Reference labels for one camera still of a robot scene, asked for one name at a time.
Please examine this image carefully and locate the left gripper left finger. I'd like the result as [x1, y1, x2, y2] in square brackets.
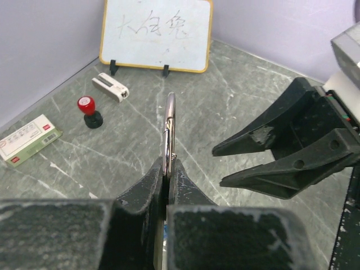
[1, 159, 164, 269]

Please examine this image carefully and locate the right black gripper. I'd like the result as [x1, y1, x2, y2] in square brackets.
[212, 77, 359, 200]

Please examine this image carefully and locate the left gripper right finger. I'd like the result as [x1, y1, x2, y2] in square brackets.
[166, 160, 313, 269]

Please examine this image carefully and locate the silver metal keyring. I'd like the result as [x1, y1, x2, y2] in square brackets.
[162, 92, 177, 179]

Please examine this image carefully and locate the blue capped key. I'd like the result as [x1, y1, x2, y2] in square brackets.
[163, 223, 168, 250]

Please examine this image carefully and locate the red black stamp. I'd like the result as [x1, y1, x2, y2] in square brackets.
[77, 96, 103, 129]

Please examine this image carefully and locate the white green paper box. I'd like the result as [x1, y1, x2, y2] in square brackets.
[1, 114, 62, 167]

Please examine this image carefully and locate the yellow framed whiteboard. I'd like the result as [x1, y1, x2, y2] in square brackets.
[99, 0, 213, 73]

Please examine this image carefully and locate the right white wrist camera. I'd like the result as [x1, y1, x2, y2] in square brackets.
[323, 23, 359, 120]

